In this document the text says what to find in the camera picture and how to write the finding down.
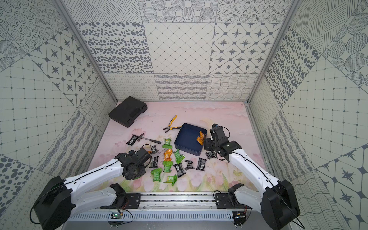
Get orange snack packet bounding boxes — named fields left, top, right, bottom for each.
left=164, top=149, right=173, bottom=162
left=196, top=131, right=206, bottom=146

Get green snack packet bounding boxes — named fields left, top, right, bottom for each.
left=163, top=161, right=173, bottom=173
left=173, top=149, right=185, bottom=164
left=162, top=139, right=173, bottom=149
left=164, top=174, right=178, bottom=186
left=151, top=168, right=163, bottom=182

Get tiny black cookie packet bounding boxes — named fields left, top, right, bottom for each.
left=151, top=145, right=158, bottom=154

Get small black cookie packet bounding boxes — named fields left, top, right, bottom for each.
left=185, top=160, right=194, bottom=171

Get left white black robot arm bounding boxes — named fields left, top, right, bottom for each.
left=30, top=148, right=151, bottom=230

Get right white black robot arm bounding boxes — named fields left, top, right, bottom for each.
left=204, top=124, right=303, bottom=230

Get dark blue storage box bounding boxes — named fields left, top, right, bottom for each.
left=174, top=123, right=208, bottom=156

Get right black controller box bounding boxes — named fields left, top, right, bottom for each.
left=232, top=212, right=247, bottom=228

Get yellow black pliers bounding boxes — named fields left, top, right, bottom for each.
left=162, top=114, right=182, bottom=133

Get black plastic tool case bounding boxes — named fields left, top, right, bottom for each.
left=109, top=96, right=148, bottom=127

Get white vent grille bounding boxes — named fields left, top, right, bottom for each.
left=69, top=211, right=233, bottom=221

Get green circuit board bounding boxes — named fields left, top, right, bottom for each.
left=111, top=212, right=122, bottom=219

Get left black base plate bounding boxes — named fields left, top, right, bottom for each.
left=100, top=193, right=142, bottom=210

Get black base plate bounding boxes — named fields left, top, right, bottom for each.
left=213, top=192, right=251, bottom=209
left=100, top=193, right=142, bottom=210

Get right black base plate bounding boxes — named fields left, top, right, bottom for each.
left=213, top=192, right=251, bottom=209

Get aluminium mounting rail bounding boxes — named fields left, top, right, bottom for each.
left=58, top=191, right=297, bottom=212

